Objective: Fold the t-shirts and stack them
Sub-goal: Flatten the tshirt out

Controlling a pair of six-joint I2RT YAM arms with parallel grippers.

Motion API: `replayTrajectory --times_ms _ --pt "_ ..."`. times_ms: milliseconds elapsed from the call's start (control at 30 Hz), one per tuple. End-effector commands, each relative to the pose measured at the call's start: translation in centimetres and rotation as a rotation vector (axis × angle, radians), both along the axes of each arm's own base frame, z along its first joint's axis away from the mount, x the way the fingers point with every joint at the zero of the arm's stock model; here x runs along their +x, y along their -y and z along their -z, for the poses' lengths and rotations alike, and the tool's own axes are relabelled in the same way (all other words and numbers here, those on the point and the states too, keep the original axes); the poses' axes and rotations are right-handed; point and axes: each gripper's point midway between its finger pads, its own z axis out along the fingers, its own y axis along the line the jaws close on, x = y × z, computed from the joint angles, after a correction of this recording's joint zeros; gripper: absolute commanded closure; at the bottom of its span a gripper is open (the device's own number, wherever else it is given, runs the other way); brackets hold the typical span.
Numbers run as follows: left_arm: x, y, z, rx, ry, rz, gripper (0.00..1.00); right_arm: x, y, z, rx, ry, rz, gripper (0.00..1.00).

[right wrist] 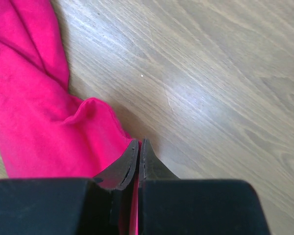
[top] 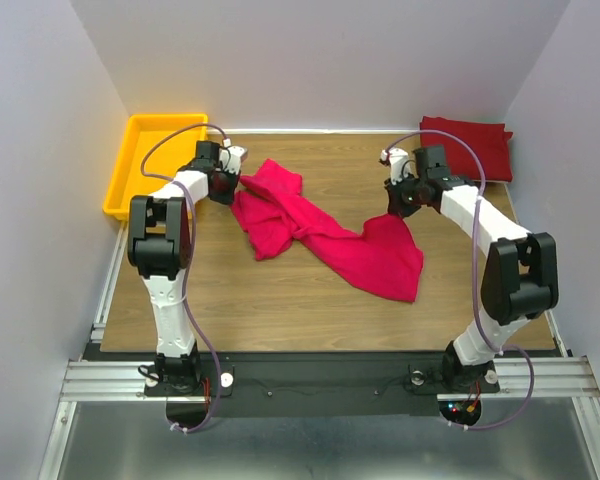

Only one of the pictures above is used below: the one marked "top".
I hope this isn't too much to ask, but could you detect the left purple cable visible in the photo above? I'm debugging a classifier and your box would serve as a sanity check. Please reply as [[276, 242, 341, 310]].
[[139, 123, 234, 435]]

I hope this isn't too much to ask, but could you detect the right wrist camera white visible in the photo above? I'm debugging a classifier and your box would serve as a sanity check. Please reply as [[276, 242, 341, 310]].
[[379, 147, 412, 185]]

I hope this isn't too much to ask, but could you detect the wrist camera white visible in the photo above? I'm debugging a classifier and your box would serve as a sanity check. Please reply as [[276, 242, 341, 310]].
[[379, 147, 412, 185], [219, 145, 248, 175]]

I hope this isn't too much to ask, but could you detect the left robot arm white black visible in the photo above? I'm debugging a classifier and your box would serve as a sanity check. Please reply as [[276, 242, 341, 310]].
[[127, 140, 247, 395]]

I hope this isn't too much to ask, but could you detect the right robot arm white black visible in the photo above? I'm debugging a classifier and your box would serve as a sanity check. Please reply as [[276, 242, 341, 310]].
[[380, 145, 559, 390]]

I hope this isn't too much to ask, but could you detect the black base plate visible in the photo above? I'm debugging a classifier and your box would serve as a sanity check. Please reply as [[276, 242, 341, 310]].
[[138, 351, 499, 429]]

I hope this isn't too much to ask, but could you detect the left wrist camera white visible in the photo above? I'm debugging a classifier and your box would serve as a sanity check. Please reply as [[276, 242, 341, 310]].
[[219, 145, 248, 175]]

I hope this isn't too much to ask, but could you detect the yellow plastic tray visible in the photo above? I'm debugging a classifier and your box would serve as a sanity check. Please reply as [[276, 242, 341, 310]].
[[103, 113, 208, 222]]

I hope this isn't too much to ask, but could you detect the pink red t shirt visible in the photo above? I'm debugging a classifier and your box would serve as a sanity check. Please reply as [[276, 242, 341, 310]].
[[231, 159, 424, 303]]

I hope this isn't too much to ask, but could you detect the aluminium rail frame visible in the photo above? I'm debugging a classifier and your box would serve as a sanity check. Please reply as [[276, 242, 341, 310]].
[[38, 219, 600, 480]]

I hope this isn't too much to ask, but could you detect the folded dark red shirt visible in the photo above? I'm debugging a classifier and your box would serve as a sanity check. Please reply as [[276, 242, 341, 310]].
[[420, 116, 513, 183]]

